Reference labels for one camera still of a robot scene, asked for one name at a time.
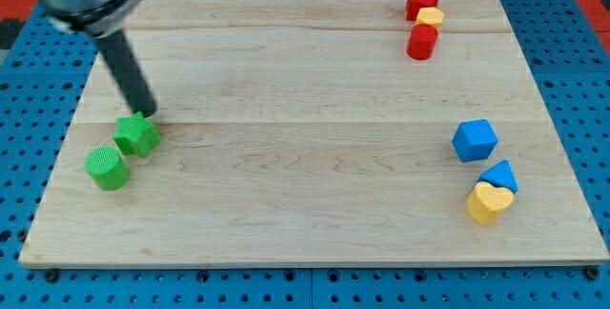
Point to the yellow heart block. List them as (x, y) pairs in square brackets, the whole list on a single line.
[(486, 203)]

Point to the blue cube block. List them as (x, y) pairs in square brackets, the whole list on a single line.
[(474, 140)]

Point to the green cylinder block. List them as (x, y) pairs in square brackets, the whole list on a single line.
[(107, 168)]

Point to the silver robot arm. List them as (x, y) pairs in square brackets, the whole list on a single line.
[(103, 21)]

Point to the green star block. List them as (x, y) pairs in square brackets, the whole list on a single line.
[(135, 135)]

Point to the red star block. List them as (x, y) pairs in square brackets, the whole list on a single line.
[(412, 7)]

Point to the light wooden board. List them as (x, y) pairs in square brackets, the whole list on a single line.
[(299, 133)]

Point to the blue triangle block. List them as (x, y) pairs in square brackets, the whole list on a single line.
[(501, 175)]

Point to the yellow hexagon block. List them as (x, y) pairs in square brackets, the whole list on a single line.
[(431, 16)]

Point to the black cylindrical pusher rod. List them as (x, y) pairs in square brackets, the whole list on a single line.
[(129, 78)]

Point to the red cylinder block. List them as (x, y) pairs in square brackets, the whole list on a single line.
[(422, 41)]

